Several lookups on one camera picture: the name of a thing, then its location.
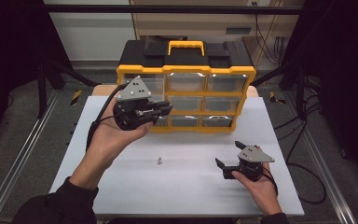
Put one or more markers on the wooden table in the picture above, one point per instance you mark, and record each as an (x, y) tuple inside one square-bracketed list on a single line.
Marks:
[(105, 90)]

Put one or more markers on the yellow black drawer organizer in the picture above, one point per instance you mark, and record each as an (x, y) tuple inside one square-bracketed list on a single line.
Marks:
[(186, 68)]

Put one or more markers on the black horizontal bar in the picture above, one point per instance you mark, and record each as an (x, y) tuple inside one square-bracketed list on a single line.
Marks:
[(167, 9)]

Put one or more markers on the person's left hand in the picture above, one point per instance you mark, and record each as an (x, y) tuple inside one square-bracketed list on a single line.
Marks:
[(112, 140)]

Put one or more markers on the small silver screw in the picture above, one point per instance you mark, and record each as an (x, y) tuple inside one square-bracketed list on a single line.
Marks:
[(159, 160)]

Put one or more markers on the black metal stand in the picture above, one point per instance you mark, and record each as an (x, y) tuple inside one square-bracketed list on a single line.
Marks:
[(300, 93), (42, 93)]

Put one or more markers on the person's right hand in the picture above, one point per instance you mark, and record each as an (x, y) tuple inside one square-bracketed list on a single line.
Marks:
[(261, 193)]

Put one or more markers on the set of clear plastic drawers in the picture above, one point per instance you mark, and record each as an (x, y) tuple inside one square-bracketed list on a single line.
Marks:
[(227, 83)]

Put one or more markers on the black curtain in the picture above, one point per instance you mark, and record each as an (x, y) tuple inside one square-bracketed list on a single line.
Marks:
[(341, 46), (9, 46)]

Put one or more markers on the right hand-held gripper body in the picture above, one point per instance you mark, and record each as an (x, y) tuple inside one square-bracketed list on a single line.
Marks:
[(253, 155)]

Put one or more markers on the aluminium floor rail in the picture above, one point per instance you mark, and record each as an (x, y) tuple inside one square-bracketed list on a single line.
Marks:
[(317, 155), (21, 155)]

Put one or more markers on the clear plastic parts drawer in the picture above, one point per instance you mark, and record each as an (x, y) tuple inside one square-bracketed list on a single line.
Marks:
[(158, 98)]

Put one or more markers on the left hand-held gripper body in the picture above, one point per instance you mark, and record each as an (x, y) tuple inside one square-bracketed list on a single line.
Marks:
[(133, 90)]

